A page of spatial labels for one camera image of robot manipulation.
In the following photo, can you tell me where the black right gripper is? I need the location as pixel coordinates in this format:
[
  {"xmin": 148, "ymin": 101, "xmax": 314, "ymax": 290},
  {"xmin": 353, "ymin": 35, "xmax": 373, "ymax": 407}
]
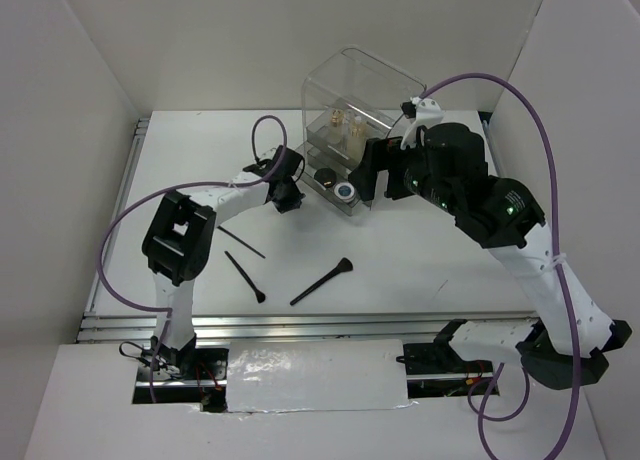
[{"xmin": 347, "ymin": 134, "xmax": 459, "ymax": 213}]

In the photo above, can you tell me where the cream foundation bottle gold collar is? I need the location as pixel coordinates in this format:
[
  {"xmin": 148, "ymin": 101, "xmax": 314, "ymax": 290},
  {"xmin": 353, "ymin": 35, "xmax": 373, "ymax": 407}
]
[{"xmin": 347, "ymin": 116, "xmax": 367, "ymax": 161}]

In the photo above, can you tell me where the small gold cap bottle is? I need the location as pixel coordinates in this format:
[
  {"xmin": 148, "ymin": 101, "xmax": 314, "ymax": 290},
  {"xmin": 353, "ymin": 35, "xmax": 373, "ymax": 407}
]
[{"xmin": 326, "ymin": 109, "xmax": 344, "ymax": 145}]

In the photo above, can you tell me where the blue round jar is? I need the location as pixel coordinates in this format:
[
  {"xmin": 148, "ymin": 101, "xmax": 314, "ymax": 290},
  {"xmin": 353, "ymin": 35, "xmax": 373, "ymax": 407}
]
[{"xmin": 333, "ymin": 182, "xmax": 357, "ymax": 203}]

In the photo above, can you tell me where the black round compact jar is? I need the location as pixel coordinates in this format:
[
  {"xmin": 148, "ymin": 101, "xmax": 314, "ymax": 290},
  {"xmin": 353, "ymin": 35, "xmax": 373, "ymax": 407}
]
[{"xmin": 314, "ymin": 168, "xmax": 337, "ymax": 189}]

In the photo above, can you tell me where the clear acrylic makeup organizer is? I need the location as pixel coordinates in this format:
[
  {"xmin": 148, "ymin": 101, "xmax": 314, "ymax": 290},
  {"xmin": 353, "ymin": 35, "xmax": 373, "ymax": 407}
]
[{"xmin": 299, "ymin": 46, "xmax": 426, "ymax": 216}]

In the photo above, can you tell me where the black thin makeup brush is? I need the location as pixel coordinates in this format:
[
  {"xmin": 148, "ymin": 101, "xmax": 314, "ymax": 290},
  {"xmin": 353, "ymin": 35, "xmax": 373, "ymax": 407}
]
[{"xmin": 217, "ymin": 226, "xmax": 266, "ymax": 259}]

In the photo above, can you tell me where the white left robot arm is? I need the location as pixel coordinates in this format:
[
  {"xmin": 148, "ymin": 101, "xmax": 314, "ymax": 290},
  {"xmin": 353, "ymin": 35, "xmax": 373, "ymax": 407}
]
[{"xmin": 142, "ymin": 146, "xmax": 304, "ymax": 379}]

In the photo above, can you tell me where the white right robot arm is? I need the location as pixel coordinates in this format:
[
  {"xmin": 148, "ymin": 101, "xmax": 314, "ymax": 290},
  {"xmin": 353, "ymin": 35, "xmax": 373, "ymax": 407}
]
[{"xmin": 349, "ymin": 123, "xmax": 632, "ymax": 390}]

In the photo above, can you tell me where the black fan makeup brush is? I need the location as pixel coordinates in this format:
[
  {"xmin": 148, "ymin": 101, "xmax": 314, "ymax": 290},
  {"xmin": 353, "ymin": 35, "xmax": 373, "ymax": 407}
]
[{"xmin": 289, "ymin": 257, "xmax": 354, "ymax": 306}]

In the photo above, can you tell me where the black small makeup brush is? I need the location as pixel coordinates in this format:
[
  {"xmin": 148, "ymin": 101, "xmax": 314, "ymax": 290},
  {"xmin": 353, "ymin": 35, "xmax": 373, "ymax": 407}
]
[{"xmin": 224, "ymin": 251, "xmax": 266, "ymax": 304}]

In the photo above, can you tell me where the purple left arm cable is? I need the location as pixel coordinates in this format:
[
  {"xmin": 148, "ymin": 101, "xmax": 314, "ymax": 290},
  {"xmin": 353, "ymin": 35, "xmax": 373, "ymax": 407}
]
[{"xmin": 97, "ymin": 114, "xmax": 289, "ymax": 404}]

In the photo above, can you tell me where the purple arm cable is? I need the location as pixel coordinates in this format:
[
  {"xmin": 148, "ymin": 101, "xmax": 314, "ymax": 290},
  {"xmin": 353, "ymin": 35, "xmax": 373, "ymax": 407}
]
[
  {"xmin": 402, "ymin": 71, "xmax": 582, "ymax": 460},
  {"xmin": 97, "ymin": 114, "xmax": 289, "ymax": 404}
]

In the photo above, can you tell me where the aluminium frame rail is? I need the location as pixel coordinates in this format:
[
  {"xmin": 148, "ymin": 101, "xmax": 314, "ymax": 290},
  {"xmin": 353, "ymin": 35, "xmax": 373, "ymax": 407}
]
[{"xmin": 76, "ymin": 311, "xmax": 534, "ymax": 344}]

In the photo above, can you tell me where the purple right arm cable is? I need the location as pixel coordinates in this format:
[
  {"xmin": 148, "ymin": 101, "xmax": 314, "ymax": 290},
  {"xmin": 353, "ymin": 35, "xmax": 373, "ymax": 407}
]
[{"xmin": 402, "ymin": 71, "xmax": 582, "ymax": 460}]

